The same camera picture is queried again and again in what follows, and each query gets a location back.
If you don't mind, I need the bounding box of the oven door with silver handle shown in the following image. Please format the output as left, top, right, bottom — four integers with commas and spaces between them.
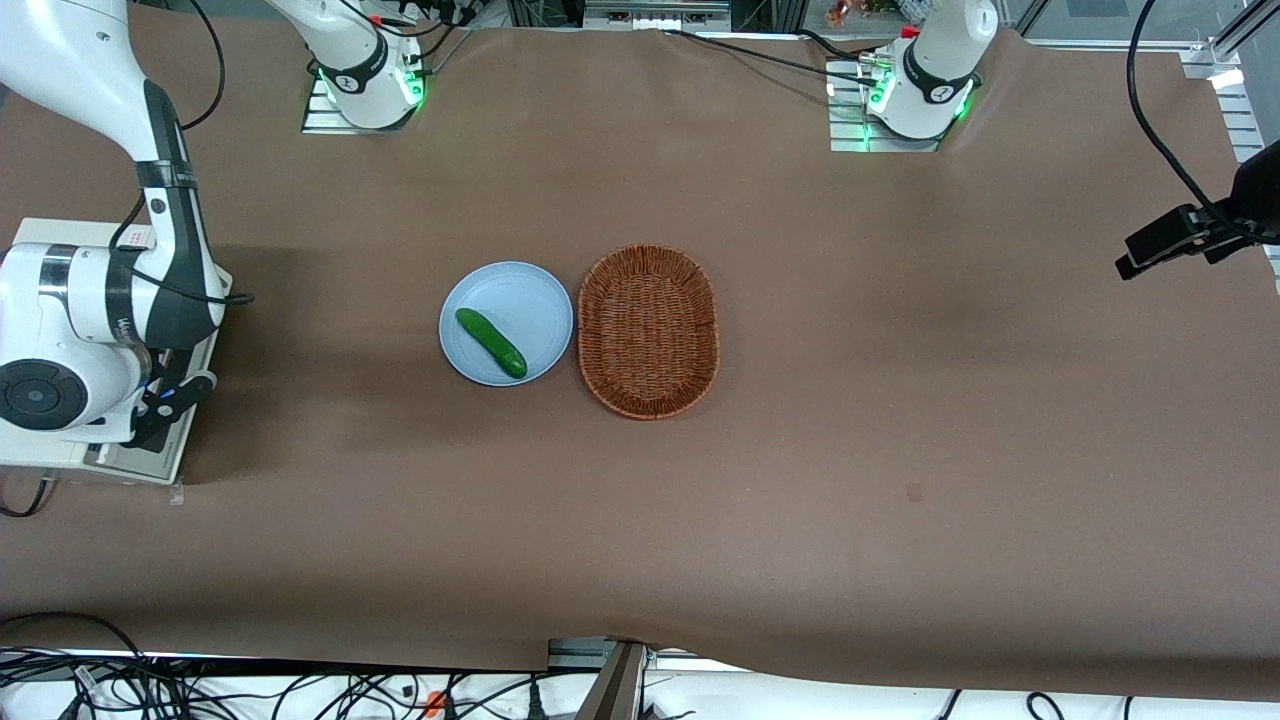
84, 330, 223, 484

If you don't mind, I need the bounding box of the green cucumber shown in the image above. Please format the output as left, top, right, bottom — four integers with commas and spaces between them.
455, 307, 529, 380

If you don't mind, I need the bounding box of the aluminium left arm base plate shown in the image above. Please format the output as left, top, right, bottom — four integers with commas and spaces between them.
827, 72, 947, 154

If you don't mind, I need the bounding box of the aluminium rear frame rail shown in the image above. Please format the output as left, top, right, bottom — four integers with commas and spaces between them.
584, 0, 732, 30

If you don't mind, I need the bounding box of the black oven power cable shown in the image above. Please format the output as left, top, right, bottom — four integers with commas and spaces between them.
0, 476, 57, 519

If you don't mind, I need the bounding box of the brown oval wicker basket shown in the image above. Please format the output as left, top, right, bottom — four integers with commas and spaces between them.
577, 244, 721, 421

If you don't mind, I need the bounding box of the brown paper table cover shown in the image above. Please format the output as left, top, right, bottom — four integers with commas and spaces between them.
0, 0, 1280, 701

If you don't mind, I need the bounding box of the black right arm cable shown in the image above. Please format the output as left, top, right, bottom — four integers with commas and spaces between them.
108, 0, 257, 307

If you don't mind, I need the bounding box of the long black table cable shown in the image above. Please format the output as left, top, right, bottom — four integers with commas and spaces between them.
660, 28, 883, 89

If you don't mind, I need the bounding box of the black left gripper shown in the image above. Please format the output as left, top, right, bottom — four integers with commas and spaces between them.
1204, 139, 1280, 268

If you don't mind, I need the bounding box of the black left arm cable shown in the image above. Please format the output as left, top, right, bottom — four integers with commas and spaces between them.
1126, 0, 1253, 243

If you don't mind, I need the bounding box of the light blue round plate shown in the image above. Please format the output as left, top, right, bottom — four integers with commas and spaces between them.
438, 261, 575, 388

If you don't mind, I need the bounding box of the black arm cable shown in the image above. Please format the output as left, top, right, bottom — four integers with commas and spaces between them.
1126, 0, 1253, 243
108, 0, 257, 307

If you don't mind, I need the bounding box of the aluminium profile post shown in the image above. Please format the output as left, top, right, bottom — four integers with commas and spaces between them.
547, 637, 652, 720

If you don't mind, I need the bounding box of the aluminium side frame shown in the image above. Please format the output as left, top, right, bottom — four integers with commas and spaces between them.
1180, 0, 1280, 293

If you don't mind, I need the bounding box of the black looped floor cable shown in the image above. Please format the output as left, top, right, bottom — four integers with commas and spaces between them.
0, 611, 151, 683

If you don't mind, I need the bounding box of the white toaster oven body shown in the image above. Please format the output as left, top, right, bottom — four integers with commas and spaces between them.
0, 217, 234, 487

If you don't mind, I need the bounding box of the aluminium right arm base plate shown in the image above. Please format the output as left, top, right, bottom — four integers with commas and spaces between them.
301, 72, 424, 135

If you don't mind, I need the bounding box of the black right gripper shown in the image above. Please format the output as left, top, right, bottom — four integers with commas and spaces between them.
124, 344, 197, 448

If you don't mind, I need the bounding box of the short black table cable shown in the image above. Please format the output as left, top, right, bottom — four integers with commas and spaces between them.
795, 28, 877, 64

